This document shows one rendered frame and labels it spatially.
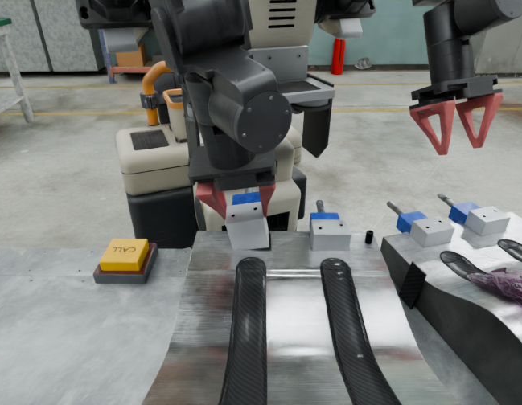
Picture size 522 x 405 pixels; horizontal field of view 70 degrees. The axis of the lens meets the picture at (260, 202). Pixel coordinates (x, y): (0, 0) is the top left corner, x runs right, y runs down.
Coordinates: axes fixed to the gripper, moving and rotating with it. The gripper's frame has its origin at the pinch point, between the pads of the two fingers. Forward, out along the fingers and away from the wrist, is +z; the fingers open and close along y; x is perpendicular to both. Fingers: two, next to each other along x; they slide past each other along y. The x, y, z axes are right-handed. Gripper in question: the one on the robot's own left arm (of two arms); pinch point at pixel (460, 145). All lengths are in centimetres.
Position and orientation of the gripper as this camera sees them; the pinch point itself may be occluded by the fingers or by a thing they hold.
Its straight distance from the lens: 63.1
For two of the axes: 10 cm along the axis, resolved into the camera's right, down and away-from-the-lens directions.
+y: 9.3, -2.0, 3.2
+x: -3.3, -0.5, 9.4
